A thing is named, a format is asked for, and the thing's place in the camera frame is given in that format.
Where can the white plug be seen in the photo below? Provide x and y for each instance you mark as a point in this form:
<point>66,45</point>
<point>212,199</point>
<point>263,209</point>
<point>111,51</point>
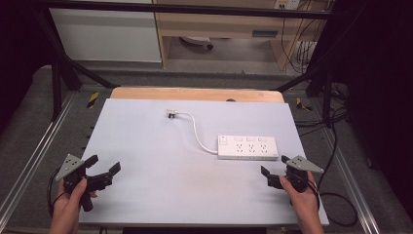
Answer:
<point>171,114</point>

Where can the office chair base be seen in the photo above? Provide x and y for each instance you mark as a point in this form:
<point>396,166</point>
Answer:
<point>196,40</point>

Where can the black curtain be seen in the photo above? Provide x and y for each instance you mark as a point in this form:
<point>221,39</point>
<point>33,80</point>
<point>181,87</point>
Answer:
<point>19,48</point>
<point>380,97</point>

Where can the white wall socket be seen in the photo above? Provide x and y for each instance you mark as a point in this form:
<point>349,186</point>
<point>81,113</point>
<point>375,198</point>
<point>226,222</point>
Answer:
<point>287,4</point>

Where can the yellow black floor tape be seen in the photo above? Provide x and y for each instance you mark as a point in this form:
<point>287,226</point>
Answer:
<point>302,104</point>
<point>93,100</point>

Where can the white power strip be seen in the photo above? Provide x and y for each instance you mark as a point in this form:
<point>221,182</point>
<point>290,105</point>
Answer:
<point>248,148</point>

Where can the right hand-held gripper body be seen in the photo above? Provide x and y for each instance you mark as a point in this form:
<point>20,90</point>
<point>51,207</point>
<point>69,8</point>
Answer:
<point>303,165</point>

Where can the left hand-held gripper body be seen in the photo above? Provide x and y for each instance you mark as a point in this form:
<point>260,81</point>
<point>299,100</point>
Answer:
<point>69,164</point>

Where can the person's right hand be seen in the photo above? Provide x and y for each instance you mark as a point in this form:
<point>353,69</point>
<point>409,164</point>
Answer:
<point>302,203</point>

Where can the aluminium floor rail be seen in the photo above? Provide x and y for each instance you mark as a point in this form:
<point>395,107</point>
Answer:
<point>350,182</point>
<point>35,156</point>

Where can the person's left hand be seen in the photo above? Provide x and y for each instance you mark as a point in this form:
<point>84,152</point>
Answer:
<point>66,206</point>

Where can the light wooden desk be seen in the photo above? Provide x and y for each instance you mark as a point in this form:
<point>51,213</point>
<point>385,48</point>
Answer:
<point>227,22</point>

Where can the white cabinet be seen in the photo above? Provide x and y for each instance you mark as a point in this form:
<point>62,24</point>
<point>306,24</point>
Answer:
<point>107,32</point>

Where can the wooden table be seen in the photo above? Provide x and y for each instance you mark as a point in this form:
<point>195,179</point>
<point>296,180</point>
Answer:
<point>195,94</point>

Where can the black metal frame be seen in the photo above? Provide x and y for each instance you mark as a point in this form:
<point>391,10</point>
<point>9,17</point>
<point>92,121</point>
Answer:
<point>181,9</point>

